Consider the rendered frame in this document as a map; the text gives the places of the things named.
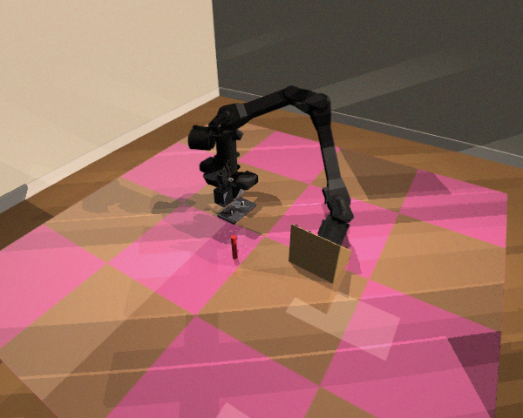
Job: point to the dark red cylinder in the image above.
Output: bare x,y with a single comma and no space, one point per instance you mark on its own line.
234,247

